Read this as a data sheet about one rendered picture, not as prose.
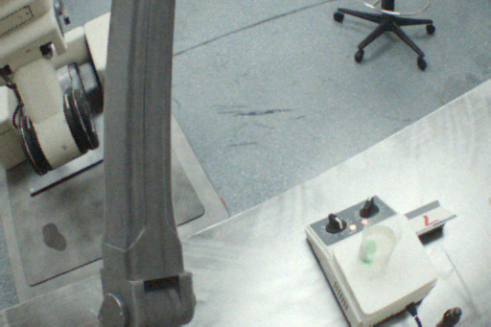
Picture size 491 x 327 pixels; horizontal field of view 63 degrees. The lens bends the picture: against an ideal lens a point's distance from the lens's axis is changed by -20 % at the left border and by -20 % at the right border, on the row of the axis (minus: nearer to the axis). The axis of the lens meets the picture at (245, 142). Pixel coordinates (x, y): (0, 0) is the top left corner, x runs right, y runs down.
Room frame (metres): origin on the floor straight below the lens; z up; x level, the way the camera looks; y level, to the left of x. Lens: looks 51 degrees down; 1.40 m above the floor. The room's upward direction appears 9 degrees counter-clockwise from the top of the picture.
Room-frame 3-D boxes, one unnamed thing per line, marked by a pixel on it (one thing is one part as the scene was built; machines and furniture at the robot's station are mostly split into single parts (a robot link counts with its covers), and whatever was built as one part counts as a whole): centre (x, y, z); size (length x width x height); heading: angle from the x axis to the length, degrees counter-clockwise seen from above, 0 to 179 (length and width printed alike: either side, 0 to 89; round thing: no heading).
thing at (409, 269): (0.22, -0.16, 0.83); 0.12 x 0.12 x 0.01; 13
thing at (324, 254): (0.25, -0.15, 0.79); 0.22 x 0.13 x 0.08; 13
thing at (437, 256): (0.23, -0.28, 0.76); 0.06 x 0.06 x 0.02
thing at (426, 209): (0.31, -0.26, 0.77); 0.09 x 0.06 x 0.04; 98
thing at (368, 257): (0.24, -0.15, 0.87); 0.06 x 0.05 x 0.08; 132
